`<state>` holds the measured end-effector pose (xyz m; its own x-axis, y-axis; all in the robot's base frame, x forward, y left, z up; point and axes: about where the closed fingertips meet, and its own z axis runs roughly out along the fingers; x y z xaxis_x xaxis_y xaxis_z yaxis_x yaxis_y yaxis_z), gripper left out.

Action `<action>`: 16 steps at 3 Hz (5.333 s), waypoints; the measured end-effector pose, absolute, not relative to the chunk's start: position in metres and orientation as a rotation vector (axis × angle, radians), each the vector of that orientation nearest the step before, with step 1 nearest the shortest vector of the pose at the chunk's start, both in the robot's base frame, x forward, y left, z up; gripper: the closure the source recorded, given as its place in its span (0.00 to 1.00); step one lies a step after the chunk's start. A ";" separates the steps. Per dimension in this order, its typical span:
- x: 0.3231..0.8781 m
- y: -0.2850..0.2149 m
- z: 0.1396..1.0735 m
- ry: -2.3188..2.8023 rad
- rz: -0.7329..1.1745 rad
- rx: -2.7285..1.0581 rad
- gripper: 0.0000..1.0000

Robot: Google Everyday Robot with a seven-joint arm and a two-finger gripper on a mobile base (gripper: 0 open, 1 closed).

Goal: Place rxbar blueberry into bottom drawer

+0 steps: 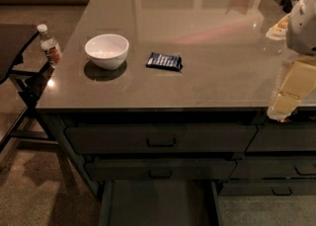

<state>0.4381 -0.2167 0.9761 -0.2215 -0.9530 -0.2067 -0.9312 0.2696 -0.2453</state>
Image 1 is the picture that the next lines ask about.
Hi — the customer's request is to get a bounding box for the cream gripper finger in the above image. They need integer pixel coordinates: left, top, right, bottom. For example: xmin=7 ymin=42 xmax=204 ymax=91
xmin=267 ymin=59 xmax=316 ymax=120
xmin=266 ymin=15 xmax=289 ymax=40

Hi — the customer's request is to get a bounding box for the blue rxbar blueberry wrapper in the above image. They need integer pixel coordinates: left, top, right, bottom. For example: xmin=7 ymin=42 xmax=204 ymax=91
xmin=146 ymin=52 xmax=183 ymax=71

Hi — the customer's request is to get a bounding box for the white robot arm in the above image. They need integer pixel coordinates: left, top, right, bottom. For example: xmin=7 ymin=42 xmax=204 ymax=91
xmin=267 ymin=0 xmax=316 ymax=120

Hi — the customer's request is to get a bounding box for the top right drawer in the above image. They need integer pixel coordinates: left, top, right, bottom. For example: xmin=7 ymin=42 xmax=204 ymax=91
xmin=247 ymin=123 xmax=316 ymax=152

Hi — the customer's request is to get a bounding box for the middle right drawer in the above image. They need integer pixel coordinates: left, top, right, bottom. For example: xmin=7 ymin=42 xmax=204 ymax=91
xmin=230 ymin=157 xmax=316 ymax=180

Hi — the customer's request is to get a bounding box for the top left drawer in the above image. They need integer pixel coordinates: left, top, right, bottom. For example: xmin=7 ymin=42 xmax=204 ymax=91
xmin=64 ymin=123 xmax=257 ymax=154

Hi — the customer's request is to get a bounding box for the bottom right drawer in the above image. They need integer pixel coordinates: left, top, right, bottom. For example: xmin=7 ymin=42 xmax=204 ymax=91
xmin=219 ymin=180 xmax=316 ymax=196

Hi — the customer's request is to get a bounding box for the middle left drawer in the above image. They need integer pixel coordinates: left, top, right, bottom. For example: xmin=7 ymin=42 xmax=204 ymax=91
xmin=85 ymin=158 xmax=236 ymax=181

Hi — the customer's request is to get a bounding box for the open bottom left drawer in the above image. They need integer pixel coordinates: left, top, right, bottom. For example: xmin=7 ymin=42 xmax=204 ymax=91
xmin=98 ymin=180 xmax=223 ymax=226

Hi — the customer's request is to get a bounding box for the white ceramic bowl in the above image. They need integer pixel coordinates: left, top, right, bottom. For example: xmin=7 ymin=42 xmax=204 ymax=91
xmin=85 ymin=34 xmax=129 ymax=70

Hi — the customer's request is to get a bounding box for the clear plastic water bottle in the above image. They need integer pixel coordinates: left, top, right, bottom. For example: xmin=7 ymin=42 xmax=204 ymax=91
xmin=37 ymin=24 xmax=62 ymax=67

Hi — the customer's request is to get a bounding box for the black chair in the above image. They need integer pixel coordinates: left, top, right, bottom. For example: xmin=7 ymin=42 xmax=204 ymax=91
xmin=0 ymin=24 xmax=54 ymax=151

